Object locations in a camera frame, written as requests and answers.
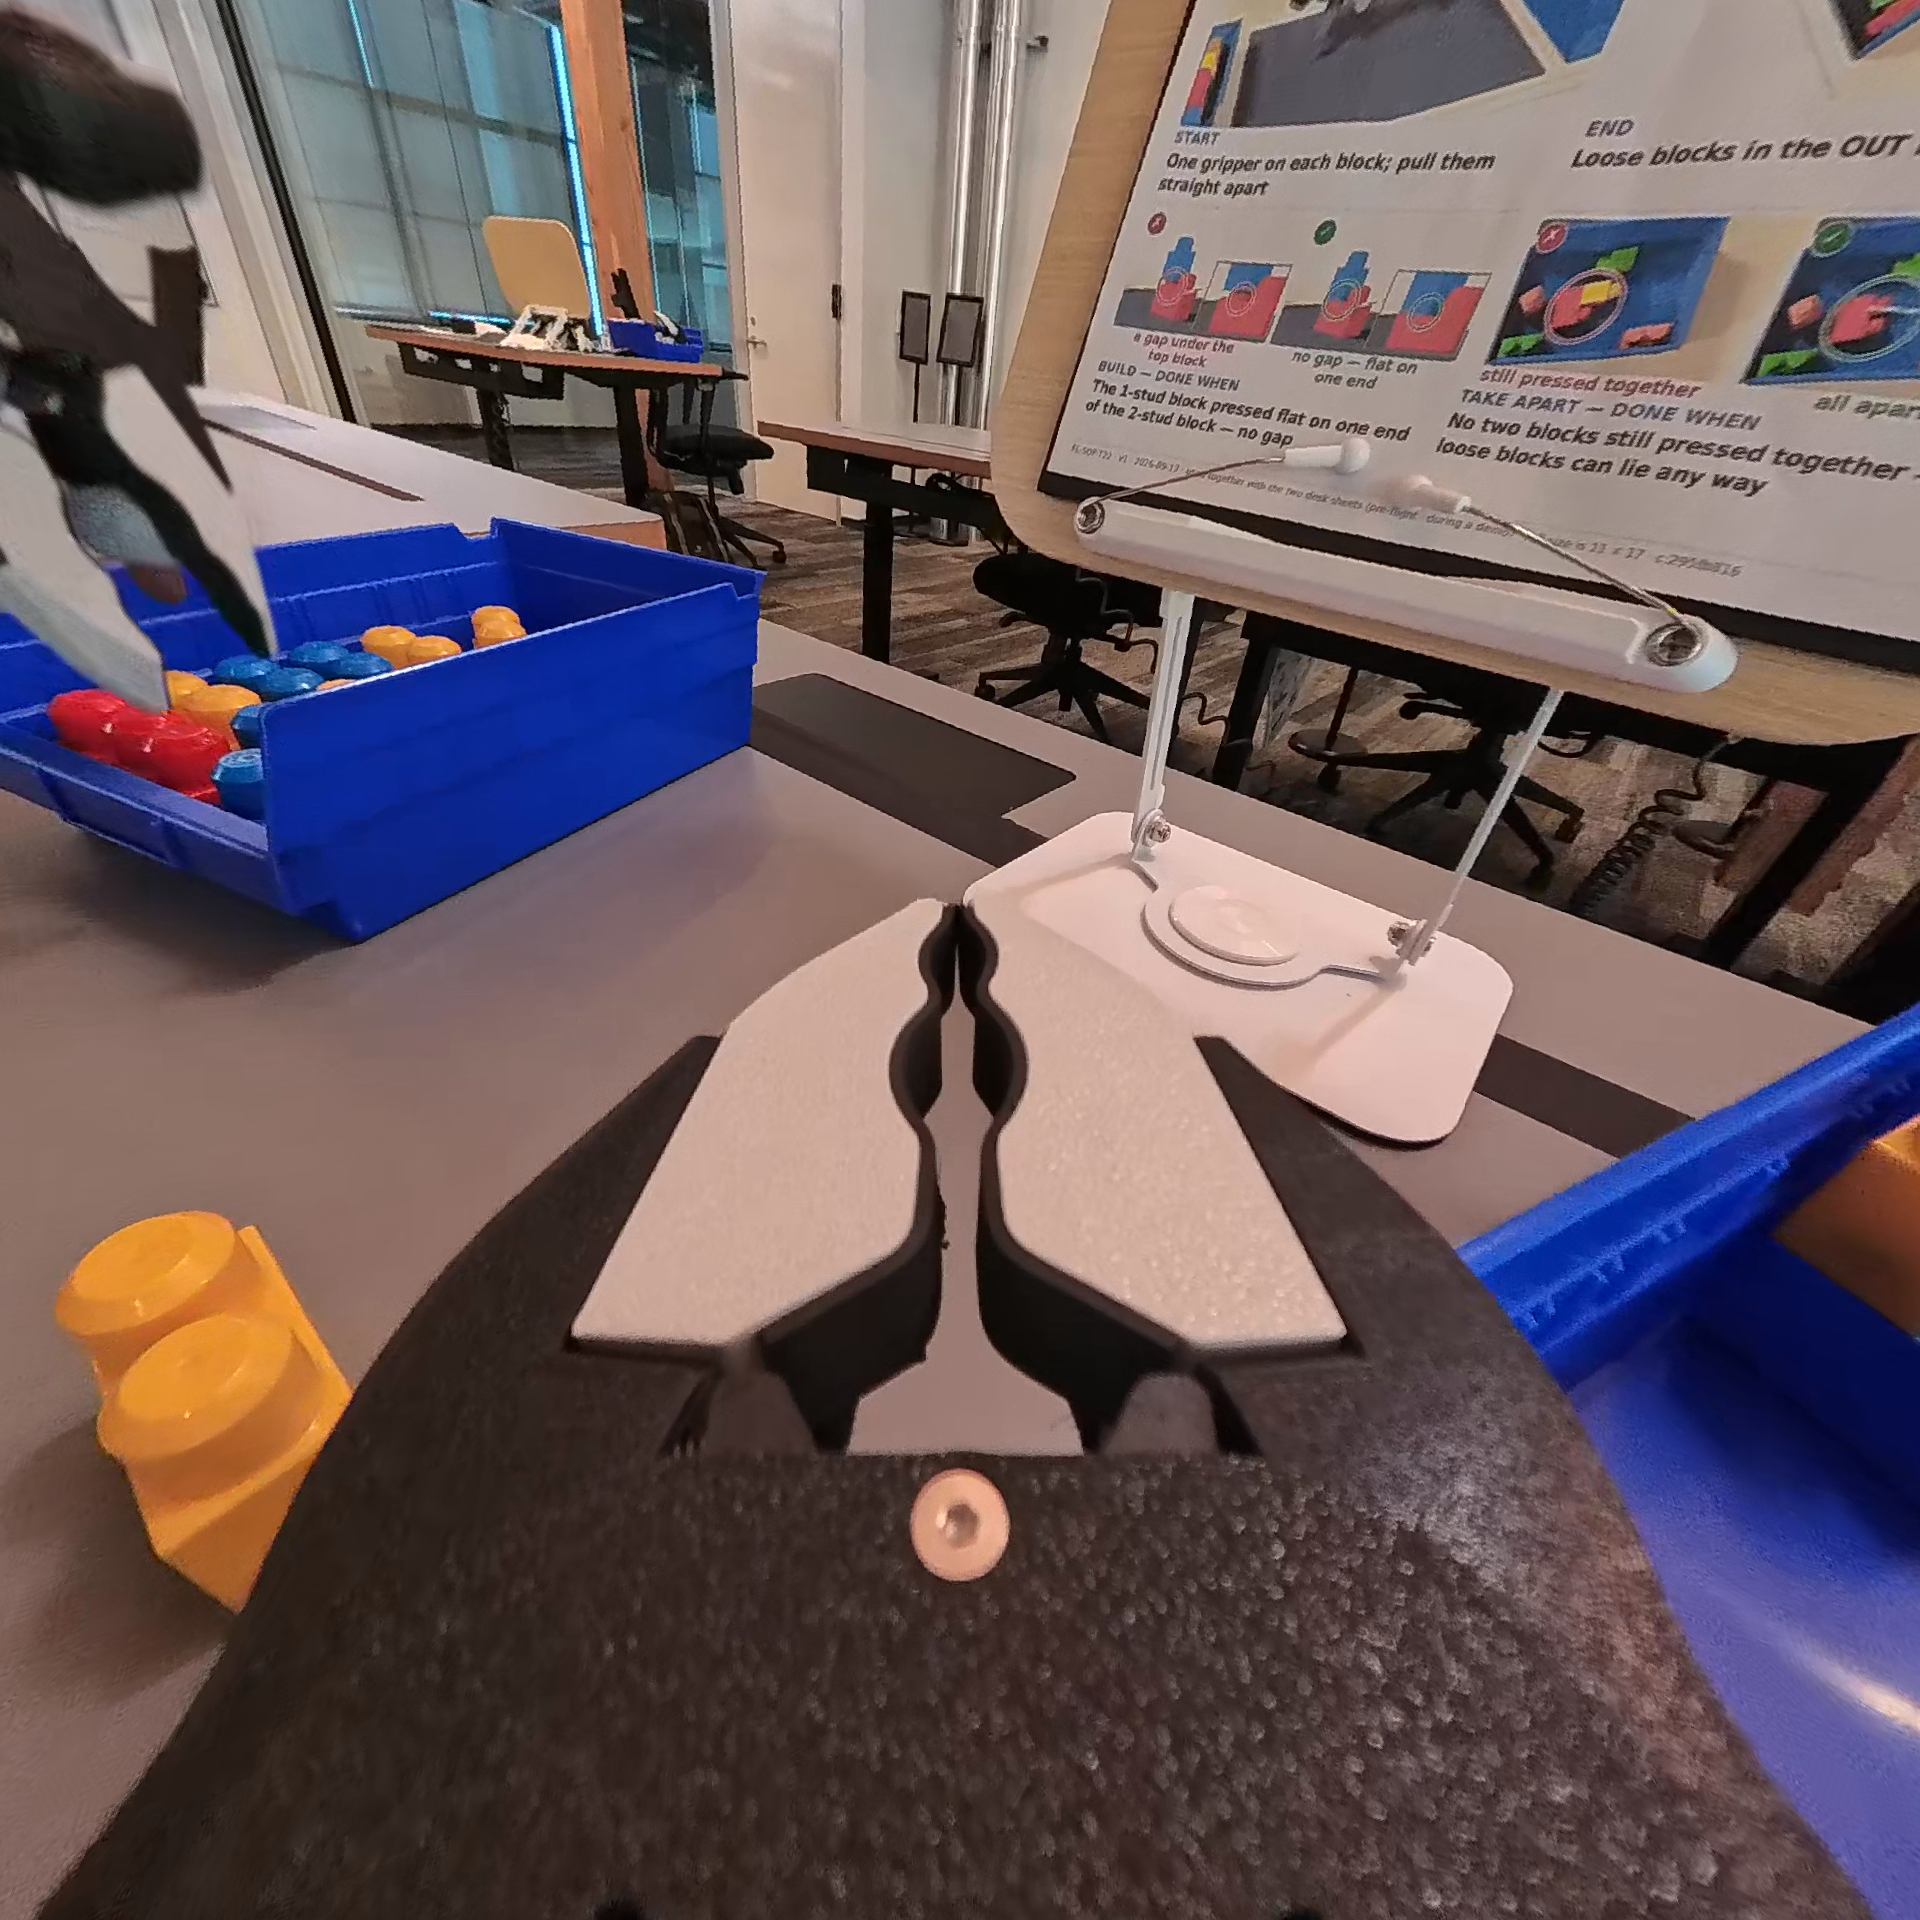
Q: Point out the wooden document stand white base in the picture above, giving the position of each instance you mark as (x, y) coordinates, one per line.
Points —
(1349, 1035)
(532, 263)

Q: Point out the pile of blue mega blocks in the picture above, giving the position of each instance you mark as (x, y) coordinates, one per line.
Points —
(283, 675)

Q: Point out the yellow two-stud mega block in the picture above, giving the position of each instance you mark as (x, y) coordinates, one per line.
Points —
(225, 1424)

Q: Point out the white door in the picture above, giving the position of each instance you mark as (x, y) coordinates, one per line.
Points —
(787, 224)

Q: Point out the black office chair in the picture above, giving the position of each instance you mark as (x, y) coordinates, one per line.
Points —
(714, 451)
(1484, 751)
(1050, 585)

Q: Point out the framed sign on stand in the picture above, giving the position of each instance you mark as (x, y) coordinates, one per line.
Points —
(963, 329)
(914, 329)

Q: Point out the wooden top office desk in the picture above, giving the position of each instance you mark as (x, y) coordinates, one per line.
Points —
(869, 437)
(510, 349)

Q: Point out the blue plastic bin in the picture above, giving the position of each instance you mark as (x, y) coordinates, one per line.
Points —
(661, 345)
(1724, 1575)
(524, 779)

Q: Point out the person's left hand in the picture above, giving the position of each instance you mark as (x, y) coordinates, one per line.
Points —
(157, 582)

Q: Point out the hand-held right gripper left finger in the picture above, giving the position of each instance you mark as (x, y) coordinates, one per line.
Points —
(764, 1184)

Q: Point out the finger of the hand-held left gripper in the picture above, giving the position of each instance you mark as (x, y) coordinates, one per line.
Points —
(60, 600)
(210, 494)

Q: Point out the red mega block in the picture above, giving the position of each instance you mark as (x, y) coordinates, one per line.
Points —
(136, 734)

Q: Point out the grey top table wooden edge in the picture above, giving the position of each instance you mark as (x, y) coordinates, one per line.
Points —
(451, 481)

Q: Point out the pile of yellow mega blocks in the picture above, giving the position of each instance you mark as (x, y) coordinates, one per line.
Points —
(388, 646)

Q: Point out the yellow one-stud mega block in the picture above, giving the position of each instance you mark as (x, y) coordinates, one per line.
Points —
(1874, 1231)

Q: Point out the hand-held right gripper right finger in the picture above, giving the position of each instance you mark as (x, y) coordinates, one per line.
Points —
(1154, 1184)

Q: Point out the printed instruction sheet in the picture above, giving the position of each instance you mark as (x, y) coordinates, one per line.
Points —
(1500, 299)

